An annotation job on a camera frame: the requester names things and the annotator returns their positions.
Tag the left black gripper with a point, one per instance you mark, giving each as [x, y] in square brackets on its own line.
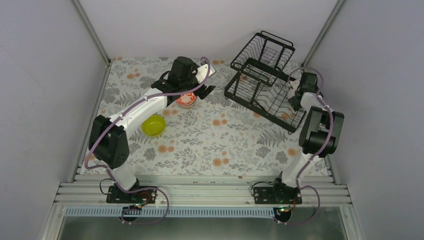
[198, 92]

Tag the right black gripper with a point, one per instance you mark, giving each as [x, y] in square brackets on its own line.
[294, 104]

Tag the red white patterned bowl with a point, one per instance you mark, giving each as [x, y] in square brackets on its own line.
[187, 99]

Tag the black wire dish rack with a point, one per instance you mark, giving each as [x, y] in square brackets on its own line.
[260, 83]

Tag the yellow-green bowl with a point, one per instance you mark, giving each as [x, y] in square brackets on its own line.
[154, 126]

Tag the beige patterned bowl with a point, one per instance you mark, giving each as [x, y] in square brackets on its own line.
[186, 106]

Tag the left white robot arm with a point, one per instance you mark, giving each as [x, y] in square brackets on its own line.
[108, 141]

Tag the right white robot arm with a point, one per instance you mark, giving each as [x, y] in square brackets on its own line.
[318, 138]

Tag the floral table mat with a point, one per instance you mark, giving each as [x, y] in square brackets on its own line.
[216, 136]

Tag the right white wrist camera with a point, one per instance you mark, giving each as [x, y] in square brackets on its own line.
[296, 84]

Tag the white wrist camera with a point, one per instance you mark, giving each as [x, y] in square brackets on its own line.
[296, 84]
[203, 71]

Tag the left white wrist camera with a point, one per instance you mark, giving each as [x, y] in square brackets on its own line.
[203, 71]

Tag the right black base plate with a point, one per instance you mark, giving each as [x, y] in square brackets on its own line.
[266, 193]

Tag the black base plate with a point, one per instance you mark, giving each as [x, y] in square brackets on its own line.
[266, 193]
[116, 196]

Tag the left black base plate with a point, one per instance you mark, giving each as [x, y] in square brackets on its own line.
[116, 196]

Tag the aluminium mounting rail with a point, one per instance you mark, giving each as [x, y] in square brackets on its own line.
[188, 196]

